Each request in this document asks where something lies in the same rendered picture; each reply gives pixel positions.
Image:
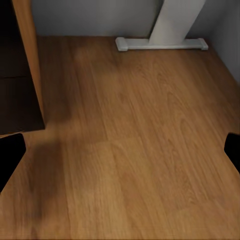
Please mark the cabinet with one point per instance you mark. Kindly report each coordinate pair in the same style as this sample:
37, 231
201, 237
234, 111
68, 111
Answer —
21, 101

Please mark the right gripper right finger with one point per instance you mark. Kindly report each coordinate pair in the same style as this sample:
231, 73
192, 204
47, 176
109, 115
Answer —
232, 149

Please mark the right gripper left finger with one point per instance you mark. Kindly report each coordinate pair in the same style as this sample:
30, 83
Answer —
12, 150

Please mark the desk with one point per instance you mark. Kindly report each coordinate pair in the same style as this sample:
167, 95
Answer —
170, 30

